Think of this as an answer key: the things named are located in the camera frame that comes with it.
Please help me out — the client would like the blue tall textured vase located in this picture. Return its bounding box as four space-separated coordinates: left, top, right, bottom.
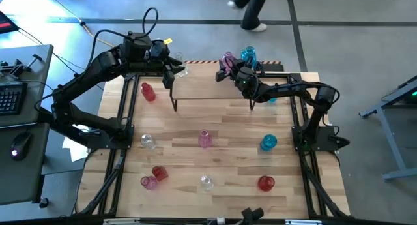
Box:
240 45 259 70

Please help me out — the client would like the pink small glass vase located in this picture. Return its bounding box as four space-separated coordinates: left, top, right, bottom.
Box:
139 175 159 191

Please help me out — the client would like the clear embossed glass vase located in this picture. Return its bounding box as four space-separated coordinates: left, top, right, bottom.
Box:
199 175 215 192

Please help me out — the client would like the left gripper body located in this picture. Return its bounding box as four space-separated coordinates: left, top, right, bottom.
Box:
155 57 173 74

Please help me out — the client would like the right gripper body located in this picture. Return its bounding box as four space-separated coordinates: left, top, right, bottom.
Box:
224 63 258 98

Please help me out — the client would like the red tall ribbed vase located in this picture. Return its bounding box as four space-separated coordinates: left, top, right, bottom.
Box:
140 82 157 102

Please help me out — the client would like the red round glass vase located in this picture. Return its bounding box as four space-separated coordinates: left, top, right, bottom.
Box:
257 175 276 192

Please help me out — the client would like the pink teardrop glass vase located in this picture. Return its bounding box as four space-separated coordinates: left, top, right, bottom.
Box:
197 128 213 149

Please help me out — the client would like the clear conical glass vase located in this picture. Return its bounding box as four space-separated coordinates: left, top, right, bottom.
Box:
174 52 189 78

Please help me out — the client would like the silver metal bracket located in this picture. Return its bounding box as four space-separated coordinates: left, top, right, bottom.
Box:
285 219 323 225
103 218 141 225

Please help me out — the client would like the red square glass vase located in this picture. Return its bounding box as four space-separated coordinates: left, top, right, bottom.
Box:
151 165 169 182

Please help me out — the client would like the grey desk panel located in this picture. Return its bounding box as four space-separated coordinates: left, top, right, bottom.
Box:
0 122 50 206
0 44 55 128

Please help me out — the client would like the white paper sheet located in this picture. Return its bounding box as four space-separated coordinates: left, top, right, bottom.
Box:
61 122 91 163

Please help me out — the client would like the blue diamond-pattern square vase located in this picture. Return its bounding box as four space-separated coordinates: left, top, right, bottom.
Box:
259 134 278 152

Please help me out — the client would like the grey metal table base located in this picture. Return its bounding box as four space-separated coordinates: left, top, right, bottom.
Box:
358 74 417 181

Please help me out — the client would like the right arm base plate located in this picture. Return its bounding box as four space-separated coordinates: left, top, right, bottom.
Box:
291 125 351 153

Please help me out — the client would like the black computer mouse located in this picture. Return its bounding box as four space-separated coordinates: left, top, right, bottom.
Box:
10 131 33 162

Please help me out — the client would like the clear ribbed jar vase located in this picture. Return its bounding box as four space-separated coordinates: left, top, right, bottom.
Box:
139 133 157 150

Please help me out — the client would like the black device red display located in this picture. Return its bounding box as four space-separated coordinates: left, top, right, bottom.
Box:
0 11 20 35

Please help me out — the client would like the black desk clamp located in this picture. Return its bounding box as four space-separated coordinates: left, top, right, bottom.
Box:
0 53 44 78

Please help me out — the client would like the yellow extension cable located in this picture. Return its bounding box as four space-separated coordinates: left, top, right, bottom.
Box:
79 21 113 48

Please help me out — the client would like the person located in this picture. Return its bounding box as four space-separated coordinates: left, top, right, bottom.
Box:
227 0 271 33

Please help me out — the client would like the black keyboard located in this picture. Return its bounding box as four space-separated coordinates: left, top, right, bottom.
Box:
0 82 29 117

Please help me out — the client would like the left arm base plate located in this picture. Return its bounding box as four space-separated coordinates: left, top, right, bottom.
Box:
85 123 135 151

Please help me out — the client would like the pink round ribbed vase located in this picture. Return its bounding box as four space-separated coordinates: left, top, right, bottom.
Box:
220 51 238 72

